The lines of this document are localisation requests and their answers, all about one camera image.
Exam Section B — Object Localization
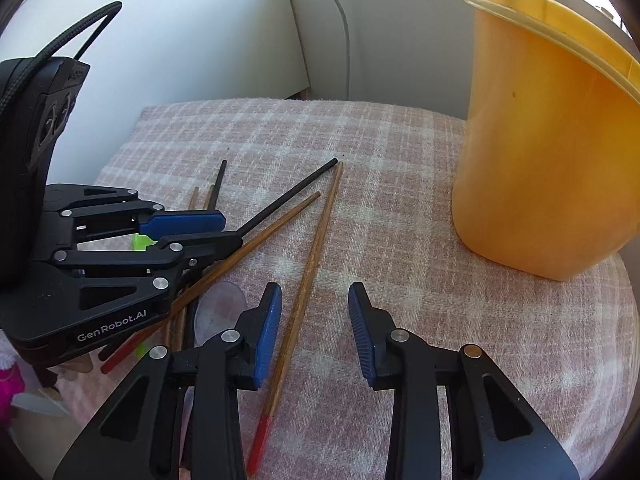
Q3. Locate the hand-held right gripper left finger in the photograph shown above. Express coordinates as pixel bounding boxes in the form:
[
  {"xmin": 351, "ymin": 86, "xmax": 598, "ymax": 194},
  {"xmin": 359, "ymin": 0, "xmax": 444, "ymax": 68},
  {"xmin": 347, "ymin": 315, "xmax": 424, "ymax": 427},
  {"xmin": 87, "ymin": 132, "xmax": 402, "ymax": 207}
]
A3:
[{"xmin": 52, "ymin": 282, "xmax": 283, "ymax": 480}]

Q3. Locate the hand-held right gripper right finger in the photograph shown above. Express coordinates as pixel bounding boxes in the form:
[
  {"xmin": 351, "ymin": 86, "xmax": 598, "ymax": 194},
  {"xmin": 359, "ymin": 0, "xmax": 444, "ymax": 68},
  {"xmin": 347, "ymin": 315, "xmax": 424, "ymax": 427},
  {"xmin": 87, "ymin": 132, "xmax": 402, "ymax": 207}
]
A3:
[{"xmin": 347, "ymin": 281, "xmax": 581, "ymax": 480}]

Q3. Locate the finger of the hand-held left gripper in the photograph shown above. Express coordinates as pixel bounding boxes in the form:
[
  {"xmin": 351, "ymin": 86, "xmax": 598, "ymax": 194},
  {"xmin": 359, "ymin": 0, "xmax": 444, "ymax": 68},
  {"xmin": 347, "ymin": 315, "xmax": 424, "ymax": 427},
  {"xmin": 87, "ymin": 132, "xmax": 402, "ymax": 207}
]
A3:
[
  {"xmin": 52, "ymin": 232, "xmax": 244, "ymax": 313},
  {"xmin": 45, "ymin": 184, "xmax": 227, "ymax": 241}
]

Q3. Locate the brown wooden chopstick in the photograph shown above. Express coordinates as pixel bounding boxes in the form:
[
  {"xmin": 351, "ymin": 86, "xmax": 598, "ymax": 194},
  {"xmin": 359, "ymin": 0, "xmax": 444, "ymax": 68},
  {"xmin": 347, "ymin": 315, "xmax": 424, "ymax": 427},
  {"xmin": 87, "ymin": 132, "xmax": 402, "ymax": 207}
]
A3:
[{"xmin": 172, "ymin": 184, "xmax": 216, "ymax": 356}]

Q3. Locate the black chopstick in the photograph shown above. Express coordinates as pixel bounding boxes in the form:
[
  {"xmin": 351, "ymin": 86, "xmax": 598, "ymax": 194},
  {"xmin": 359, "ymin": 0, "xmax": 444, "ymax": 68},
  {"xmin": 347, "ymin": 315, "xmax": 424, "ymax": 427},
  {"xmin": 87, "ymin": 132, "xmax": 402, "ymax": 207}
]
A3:
[
  {"xmin": 237, "ymin": 157, "xmax": 339, "ymax": 237},
  {"xmin": 182, "ymin": 159, "xmax": 228, "ymax": 353}
]

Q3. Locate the clear plastic spoon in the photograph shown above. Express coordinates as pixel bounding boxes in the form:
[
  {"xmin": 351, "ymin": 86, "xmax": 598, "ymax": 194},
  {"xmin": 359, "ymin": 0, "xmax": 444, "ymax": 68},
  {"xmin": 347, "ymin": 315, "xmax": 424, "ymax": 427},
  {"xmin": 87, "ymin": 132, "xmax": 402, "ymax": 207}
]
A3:
[{"xmin": 192, "ymin": 282, "xmax": 248, "ymax": 348}]

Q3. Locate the red-tipped wooden chopstick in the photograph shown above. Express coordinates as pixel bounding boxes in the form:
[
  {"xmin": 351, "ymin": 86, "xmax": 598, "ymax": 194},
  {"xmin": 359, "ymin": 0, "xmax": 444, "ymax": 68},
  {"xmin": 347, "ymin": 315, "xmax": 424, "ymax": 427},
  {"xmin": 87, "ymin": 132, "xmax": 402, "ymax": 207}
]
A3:
[
  {"xmin": 100, "ymin": 191, "xmax": 322, "ymax": 374},
  {"xmin": 246, "ymin": 161, "xmax": 345, "ymax": 476}
]

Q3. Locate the yellow plastic container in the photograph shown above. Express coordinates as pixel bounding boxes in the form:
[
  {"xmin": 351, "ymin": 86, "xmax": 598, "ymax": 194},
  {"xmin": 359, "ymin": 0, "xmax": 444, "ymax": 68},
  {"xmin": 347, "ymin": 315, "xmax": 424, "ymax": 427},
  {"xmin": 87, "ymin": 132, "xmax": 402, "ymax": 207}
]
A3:
[{"xmin": 451, "ymin": 0, "xmax": 640, "ymax": 281}]

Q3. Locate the pink checked cloth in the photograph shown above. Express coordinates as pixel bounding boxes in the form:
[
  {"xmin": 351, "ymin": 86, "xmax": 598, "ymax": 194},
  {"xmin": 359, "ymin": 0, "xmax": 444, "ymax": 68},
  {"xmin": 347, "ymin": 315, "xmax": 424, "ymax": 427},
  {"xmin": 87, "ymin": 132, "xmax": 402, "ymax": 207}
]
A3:
[{"xmin": 50, "ymin": 97, "xmax": 638, "ymax": 480}]

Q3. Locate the white cabinet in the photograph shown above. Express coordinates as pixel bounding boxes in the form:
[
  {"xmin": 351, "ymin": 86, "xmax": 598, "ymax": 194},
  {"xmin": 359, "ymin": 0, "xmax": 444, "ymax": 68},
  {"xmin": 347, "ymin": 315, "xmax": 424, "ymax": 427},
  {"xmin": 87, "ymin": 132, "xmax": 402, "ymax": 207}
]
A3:
[{"xmin": 0, "ymin": 0, "xmax": 312, "ymax": 198}]

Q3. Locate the white paper sheet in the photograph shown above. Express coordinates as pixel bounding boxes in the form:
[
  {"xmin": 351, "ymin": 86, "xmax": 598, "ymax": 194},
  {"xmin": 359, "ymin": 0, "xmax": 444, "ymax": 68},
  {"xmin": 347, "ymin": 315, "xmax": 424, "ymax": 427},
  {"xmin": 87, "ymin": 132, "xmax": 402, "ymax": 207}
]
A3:
[{"xmin": 10, "ymin": 391, "xmax": 73, "ymax": 418}]

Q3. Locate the black braided cable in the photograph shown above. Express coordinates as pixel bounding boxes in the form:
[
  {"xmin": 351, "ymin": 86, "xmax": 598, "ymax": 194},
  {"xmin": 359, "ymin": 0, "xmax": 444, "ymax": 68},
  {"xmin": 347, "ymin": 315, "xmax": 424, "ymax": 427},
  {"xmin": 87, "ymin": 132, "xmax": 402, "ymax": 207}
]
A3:
[{"xmin": 0, "ymin": 1, "xmax": 123, "ymax": 111}]

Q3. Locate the white power cable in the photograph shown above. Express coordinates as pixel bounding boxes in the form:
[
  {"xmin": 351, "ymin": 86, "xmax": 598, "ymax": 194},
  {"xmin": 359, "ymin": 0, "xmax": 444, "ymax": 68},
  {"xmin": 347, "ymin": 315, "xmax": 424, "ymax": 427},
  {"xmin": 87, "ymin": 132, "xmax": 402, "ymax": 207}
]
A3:
[{"xmin": 321, "ymin": 0, "xmax": 352, "ymax": 102}]

